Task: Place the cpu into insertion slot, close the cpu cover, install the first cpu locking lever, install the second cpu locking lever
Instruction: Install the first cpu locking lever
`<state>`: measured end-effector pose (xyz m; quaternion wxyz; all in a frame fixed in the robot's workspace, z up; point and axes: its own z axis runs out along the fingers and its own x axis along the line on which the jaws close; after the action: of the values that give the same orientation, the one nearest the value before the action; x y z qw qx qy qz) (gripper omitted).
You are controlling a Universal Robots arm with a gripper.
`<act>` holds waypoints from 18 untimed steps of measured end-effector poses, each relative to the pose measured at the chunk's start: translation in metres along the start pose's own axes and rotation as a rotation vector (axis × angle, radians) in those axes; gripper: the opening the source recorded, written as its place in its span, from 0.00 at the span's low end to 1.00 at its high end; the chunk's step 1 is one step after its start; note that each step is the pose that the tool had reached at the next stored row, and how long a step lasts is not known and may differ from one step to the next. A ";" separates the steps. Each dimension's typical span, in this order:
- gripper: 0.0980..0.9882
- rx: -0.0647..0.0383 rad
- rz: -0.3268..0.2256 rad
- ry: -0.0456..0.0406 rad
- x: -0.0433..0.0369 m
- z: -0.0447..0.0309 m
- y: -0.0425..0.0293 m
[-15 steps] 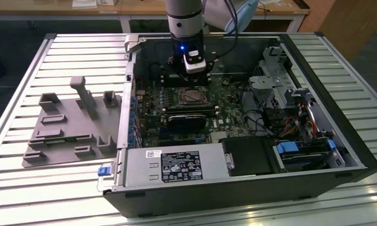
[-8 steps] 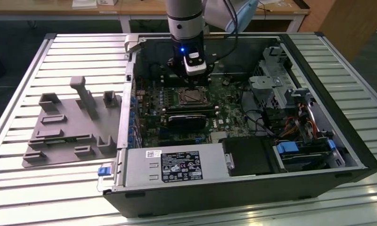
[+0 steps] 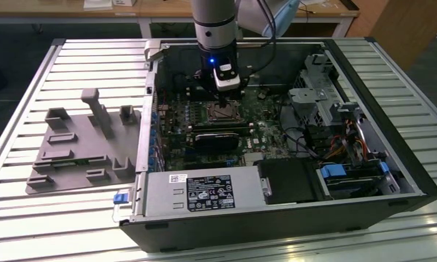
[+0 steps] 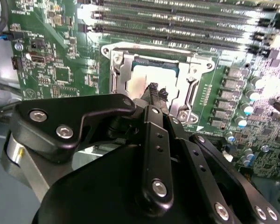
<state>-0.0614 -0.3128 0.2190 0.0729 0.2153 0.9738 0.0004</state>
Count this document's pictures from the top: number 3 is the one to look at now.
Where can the small silver heatsink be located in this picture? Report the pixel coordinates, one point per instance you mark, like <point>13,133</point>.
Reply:
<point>253,159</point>

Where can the CPU socket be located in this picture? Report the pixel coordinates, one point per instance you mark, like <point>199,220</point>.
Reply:
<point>221,119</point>

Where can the wooden cabinet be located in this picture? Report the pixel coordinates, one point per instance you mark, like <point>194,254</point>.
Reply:
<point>411,27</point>

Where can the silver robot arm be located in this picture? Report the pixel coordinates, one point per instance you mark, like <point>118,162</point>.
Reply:
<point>213,21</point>

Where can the blue disk carrier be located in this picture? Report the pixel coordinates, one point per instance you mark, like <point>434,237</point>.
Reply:
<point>333,170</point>

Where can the grey power supply unit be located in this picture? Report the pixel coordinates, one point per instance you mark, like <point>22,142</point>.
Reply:
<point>159,196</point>

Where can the black drive bay box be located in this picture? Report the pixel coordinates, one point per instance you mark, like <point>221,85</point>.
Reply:
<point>287,180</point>

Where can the grey metal disk bay cage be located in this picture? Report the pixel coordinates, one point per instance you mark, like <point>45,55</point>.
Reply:
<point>313,103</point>

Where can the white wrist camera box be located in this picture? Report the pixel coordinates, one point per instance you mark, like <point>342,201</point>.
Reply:
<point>226,77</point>

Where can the black RAM sticks pair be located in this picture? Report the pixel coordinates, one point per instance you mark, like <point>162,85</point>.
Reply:
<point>218,126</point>

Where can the grey plastic parts rack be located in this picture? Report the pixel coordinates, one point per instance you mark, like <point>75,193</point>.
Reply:
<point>79,142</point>

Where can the black open PC case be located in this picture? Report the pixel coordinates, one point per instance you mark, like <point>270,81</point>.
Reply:
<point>275,232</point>

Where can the white cardboard box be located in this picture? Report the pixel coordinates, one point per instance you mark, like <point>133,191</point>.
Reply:
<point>97,5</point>

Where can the black label sticker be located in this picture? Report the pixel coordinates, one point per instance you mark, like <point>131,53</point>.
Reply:
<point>209,192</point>

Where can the blue case latch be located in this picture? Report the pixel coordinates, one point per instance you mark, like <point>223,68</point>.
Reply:
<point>119,197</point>

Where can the wooden desk white legs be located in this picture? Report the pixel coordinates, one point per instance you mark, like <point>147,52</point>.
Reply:
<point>39,12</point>

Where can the black graphics card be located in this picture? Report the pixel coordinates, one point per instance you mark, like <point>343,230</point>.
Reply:
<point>214,142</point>

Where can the green motherboard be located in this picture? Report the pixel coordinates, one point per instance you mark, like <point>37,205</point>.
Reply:
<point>265,133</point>

